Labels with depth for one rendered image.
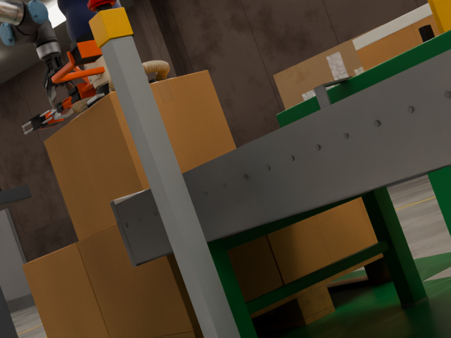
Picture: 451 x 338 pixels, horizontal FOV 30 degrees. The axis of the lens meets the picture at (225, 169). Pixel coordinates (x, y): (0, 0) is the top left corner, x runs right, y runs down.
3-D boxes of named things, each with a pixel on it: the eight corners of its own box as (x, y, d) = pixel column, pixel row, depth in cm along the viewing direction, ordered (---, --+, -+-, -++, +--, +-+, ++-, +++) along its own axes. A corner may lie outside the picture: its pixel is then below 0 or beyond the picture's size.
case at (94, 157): (247, 178, 289) (208, 69, 290) (150, 211, 266) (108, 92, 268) (166, 210, 338) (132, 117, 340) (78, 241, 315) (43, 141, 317)
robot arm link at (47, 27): (19, 23, 335) (40, 21, 342) (30, 51, 334) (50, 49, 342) (31, 13, 328) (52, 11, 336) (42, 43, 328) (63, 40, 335)
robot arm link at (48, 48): (33, 51, 336) (54, 47, 342) (37, 63, 336) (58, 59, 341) (41, 44, 329) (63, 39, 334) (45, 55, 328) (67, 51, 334)
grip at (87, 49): (106, 53, 262) (101, 38, 262) (82, 58, 257) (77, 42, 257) (94, 62, 269) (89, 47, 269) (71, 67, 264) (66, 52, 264)
